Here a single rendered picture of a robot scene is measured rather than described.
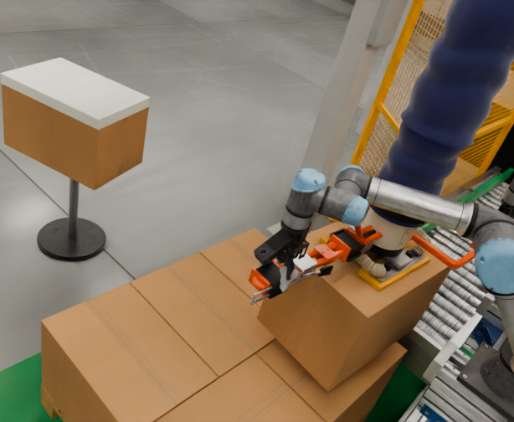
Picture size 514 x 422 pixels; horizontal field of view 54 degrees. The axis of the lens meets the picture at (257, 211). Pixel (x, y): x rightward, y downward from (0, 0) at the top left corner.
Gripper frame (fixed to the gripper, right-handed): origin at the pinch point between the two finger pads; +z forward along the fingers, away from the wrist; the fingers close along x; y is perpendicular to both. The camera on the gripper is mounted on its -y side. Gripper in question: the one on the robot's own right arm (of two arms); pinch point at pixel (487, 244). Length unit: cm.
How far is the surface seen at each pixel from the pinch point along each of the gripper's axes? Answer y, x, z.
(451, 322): -37, -2, 66
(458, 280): -72, -17, 67
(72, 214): 68, -190, 97
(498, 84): 30, -14, -60
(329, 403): 53, -7, 66
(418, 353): -6, -1, 69
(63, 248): 76, -184, 116
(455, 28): 40, -28, -71
